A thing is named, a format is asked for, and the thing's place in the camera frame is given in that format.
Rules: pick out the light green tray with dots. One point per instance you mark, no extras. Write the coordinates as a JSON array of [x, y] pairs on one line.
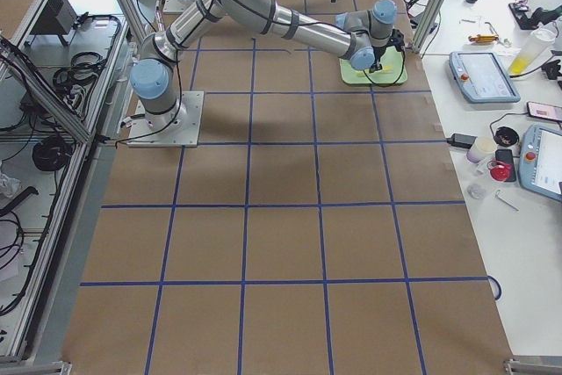
[[391, 58]]

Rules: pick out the far teach pendant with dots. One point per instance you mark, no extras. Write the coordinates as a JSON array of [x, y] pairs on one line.
[[481, 78]]

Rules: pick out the teach pendant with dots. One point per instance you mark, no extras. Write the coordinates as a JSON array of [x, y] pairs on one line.
[[481, 78], [539, 166]]

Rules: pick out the white lilac cup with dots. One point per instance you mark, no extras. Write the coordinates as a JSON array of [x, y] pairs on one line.
[[481, 148]]

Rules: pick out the clear cup yellow liquid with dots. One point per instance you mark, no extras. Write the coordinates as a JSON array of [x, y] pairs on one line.
[[534, 45]]

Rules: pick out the red round lid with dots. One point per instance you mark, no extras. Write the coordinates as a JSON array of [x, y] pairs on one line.
[[499, 171]]

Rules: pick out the black smartphone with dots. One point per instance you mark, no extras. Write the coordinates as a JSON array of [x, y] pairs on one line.
[[546, 112]]

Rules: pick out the silver allen key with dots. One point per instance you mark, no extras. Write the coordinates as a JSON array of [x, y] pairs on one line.
[[498, 195]]

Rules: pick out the brown paper table cover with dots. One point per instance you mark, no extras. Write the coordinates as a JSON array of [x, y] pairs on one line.
[[318, 228]]

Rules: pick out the near teach pendant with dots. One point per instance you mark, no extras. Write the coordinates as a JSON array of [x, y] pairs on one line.
[[539, 166]]

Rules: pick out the black box on shelf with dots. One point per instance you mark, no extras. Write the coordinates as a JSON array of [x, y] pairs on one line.
[[57, 18]]

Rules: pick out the aluminium frame post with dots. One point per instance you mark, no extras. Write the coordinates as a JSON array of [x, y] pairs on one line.
[[432, 2]]

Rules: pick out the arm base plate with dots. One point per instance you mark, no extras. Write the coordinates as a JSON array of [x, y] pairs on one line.
[[176, 7], [174, 129]]

